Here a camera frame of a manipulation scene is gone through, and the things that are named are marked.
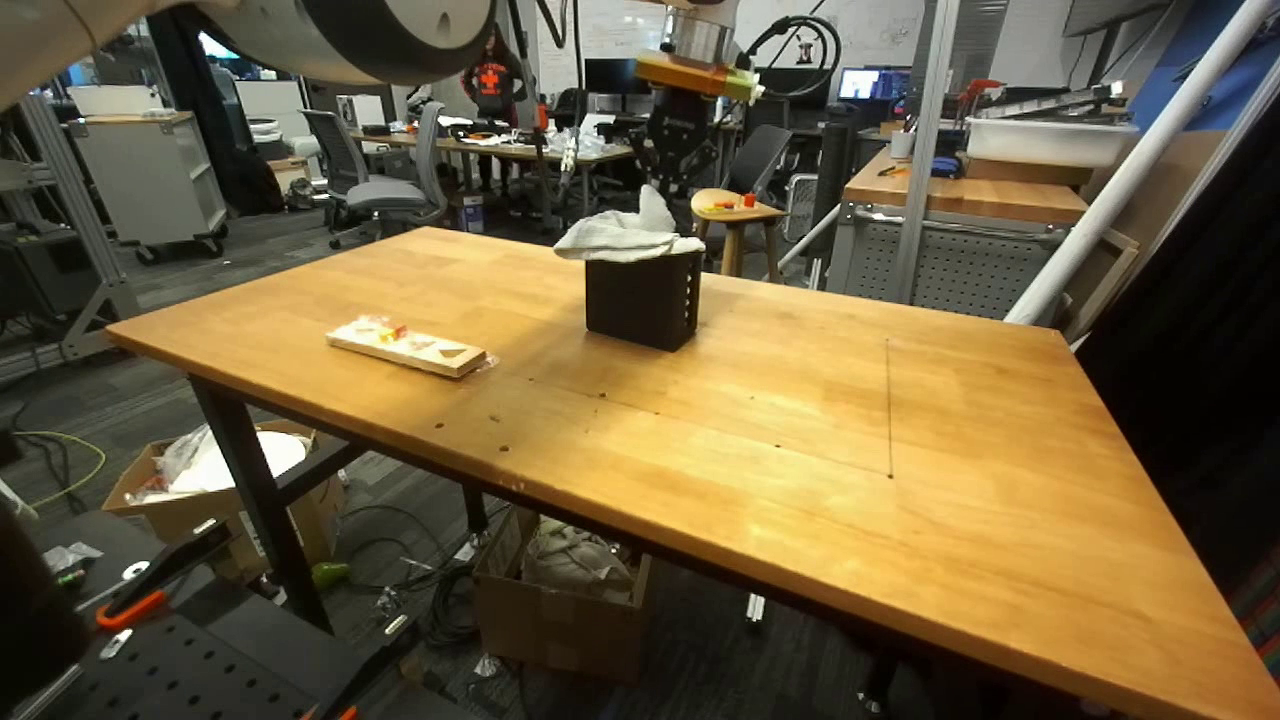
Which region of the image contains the wooden workbench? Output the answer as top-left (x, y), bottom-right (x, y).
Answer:
top-left (840, 152), bottom-right (1094, 324)

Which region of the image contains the wooden shape puzzle board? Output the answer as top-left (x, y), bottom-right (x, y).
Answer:
top-left (324, 312), bottom-right (491, 386)

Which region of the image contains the grey metal rack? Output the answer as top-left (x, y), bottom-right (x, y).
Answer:
top-left (0, 92), bottom-right (135, 386)

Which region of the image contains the open cardboard box with cloths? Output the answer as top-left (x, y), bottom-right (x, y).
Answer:
top-left (477, 511), bottom-right (658, 685)

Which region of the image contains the white plastic bin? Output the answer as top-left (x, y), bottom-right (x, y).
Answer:
top-left (961, 115), bottom-right (1146, 176)

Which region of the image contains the white diagonal pole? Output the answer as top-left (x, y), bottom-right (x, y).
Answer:
top-left (999, 0), bottom-right (1280, 333)

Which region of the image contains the grey vertical post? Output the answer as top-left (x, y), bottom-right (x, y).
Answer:
top-left (889, 0), bottom-right (968, 308)

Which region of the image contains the orange handled tool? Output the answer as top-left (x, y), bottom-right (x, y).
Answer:
top-left (94, 588), bottom-right (177, 636)

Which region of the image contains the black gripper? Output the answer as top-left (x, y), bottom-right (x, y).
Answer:
top-left (643, 97), bottom-right (724, 202)

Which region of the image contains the dark computer monitor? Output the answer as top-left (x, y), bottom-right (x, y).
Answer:
top-left (580, 53), bottom-right (658, 99)

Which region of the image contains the black table frame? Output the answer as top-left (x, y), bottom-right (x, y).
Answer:
top-left (186, 377), bottom-right (911, 720)

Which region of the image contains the white plastic bag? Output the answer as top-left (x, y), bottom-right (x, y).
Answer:
top-left (151, 420), bottom-right (318, 506)

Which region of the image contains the cardboard box with white bag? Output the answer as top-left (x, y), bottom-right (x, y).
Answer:
top-left (95, 420), bottom-right (354, 584)

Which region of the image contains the black basket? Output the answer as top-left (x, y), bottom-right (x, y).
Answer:
top-left (580, 246), bottom-right (710, 351)

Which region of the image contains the white towel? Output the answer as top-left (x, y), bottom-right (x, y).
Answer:
top-left (551, 180), bottom-right (710, 264)

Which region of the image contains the lit computer monitor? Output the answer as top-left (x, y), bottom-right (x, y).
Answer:
top-left (832, 64), bottom-right (917, 111)

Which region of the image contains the black perforated cart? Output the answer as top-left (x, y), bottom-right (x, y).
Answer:
top-left (36, 584), bottom-right (420, 720)

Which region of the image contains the round wooden stool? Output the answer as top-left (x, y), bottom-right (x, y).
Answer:
top-left (687, 185), bottom-right (788, 280)

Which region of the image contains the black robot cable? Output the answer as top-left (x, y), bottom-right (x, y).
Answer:
top-left (737, 14), bottom-right (849, 99)

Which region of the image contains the grey wheeled cabinet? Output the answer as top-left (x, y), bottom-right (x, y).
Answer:
top-left (64, 81), bottom-right (231, 264)

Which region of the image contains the cluttered office desk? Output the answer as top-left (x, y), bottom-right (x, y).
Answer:
top-left (359, 126), bottom-right (635, 234)

